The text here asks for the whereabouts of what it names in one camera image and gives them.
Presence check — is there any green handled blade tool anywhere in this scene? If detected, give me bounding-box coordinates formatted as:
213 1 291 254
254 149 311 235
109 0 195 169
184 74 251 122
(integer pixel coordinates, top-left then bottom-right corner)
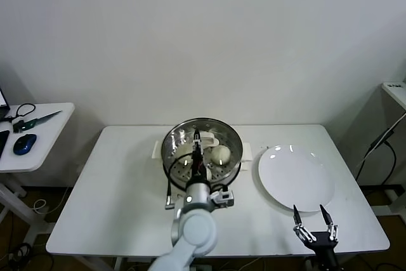
12 110 63 134

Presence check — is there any white round plate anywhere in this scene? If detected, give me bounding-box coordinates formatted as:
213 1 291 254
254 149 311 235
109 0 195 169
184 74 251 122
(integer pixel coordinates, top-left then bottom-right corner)
257 144 336 213

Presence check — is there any white floor stand frame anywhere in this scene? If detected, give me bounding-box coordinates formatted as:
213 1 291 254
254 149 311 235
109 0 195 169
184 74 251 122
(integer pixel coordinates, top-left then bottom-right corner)
369 188 406 220

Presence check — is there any black cable with adapter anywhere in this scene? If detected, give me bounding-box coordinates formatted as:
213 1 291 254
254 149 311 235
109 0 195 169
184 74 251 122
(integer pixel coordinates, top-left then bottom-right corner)
354 119 402 187

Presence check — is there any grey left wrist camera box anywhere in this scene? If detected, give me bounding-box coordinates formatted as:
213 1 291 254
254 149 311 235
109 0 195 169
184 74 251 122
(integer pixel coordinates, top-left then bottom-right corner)
209 189 235 209

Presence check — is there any black left wrist camera cable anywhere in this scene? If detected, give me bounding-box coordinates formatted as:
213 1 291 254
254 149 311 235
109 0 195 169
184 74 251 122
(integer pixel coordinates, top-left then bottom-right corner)
164 153 195 211

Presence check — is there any glass pot lid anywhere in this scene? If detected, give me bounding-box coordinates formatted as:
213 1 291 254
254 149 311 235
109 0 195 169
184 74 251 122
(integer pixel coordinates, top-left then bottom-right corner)
161 117 244 191

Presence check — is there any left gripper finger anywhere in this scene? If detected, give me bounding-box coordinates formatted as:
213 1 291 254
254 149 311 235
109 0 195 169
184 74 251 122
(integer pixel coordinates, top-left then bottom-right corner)
191 129 204 153

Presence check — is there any white side table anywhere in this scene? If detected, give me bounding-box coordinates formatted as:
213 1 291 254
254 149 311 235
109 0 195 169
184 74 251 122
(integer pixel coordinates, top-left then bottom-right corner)
0 102 75 245

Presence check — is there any blue computer mouse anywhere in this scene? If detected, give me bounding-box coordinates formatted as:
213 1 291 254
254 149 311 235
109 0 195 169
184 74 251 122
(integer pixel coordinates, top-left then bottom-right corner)
12 133 37 156

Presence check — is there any white cabinet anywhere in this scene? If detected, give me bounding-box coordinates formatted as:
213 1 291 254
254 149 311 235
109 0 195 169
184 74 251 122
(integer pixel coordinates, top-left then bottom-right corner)
380 81 406 112

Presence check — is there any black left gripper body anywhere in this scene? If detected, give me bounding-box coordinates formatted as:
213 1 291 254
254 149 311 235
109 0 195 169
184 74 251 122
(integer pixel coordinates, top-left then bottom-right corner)
189 149 209 186

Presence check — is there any open laptop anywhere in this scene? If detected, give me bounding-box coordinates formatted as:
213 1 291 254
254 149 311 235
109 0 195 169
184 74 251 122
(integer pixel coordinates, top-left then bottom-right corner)
0 88 10 119

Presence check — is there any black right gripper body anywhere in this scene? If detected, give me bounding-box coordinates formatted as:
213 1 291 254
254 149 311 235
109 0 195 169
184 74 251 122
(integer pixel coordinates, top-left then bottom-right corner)
306 232 343 271

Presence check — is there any stainless steel steamer basket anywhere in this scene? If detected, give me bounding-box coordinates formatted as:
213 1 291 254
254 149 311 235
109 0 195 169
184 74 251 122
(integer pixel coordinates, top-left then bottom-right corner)
153 117 254 193

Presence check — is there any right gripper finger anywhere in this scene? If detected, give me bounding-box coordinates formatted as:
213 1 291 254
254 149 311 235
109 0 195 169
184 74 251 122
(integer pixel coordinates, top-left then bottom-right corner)
318 203 339 242
292 204 318 244

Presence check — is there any black flat keyboard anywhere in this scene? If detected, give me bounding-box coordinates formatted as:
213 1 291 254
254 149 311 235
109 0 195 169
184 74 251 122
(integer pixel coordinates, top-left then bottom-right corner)
0 129 10 159

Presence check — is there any white coiled floor cable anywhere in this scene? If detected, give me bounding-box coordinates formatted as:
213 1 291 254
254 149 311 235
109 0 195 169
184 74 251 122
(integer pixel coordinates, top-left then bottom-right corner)
31 199 49 214

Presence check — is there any cream electric cooker base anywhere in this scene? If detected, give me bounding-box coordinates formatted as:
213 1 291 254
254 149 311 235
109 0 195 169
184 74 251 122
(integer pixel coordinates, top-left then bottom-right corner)
153 143 254 213

